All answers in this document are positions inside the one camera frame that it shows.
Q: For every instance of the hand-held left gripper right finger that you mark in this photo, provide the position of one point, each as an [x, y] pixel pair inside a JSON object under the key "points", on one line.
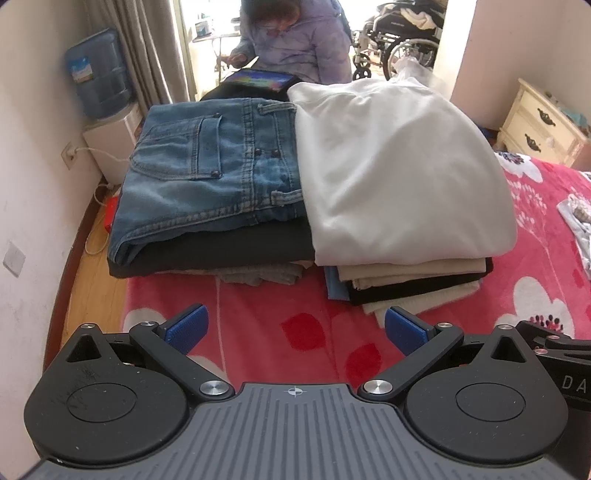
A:
{"points": [[404, 327]]}

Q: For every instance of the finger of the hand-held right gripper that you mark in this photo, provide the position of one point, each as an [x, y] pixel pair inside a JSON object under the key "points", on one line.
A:
{"points": [[549, 341]]}

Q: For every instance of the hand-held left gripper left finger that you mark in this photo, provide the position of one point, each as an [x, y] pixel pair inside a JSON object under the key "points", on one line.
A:
{"points": [[189, 325]]}

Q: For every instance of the white sweatshirt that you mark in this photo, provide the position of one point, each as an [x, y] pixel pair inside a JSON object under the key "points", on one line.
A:
{"points": [[392, 175]]}

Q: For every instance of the stack of folded clothes right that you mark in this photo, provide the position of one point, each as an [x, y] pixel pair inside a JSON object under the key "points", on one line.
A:
{"points": [[415, 288]]}

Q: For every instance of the folded cream garment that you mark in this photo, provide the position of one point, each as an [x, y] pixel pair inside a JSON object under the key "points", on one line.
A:
{"points": [[415, 300]]}

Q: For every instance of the folded beige garment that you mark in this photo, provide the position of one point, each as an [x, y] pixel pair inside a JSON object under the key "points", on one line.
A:
{"points": [[415, 272]]}

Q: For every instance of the red floral blanket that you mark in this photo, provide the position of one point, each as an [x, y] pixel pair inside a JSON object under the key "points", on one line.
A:
{"points": [[461, 332]]}

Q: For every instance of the folded light blue garment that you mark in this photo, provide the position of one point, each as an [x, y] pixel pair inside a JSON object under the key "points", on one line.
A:
{"points": [[334, 284]]}

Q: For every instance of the folded dark grey garment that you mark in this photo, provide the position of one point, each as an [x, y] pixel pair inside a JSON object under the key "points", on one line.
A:
{"points": [[231, 249]]}

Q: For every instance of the thin white shirt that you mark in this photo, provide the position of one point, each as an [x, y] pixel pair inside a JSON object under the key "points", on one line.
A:
{"points": [[572, 230]]}

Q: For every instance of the small red object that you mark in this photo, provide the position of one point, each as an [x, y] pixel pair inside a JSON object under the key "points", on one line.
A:
{"points": [[111, 212]]}

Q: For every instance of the folded blue jeans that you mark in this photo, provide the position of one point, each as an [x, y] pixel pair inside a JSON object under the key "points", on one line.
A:
{"points": [[198, 175]]}

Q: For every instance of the white water dispenser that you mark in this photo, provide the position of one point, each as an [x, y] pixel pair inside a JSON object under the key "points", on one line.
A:
{"points": [[115, 143]]}

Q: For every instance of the cream nightstand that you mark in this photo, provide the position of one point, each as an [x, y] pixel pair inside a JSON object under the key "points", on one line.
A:
{"points": [[540, 124]]}

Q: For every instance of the light blue packet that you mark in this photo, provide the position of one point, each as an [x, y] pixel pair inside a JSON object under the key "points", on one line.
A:
{"points": [[575, 117]]}

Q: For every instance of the tablet computer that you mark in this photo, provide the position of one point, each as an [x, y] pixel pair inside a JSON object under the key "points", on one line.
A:
{"points": [[258, 81]]}

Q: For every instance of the blue water jug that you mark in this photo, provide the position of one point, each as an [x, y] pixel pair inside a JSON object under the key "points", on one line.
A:
{"points": [[97, 74]]}

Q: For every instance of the grey curtain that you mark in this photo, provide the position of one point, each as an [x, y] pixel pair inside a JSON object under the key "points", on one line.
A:
{"points": [[138, 50]]}

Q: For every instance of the wheelchair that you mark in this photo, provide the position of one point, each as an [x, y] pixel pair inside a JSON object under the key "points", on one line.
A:
{"points": [[406, 41]]}

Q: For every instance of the white wall switch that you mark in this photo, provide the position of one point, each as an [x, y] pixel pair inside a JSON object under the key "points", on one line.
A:
{"points": [[14, 259]]}

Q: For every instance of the white wall socket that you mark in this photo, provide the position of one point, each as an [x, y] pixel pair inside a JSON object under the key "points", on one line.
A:
{"points": [[69, 154]]}

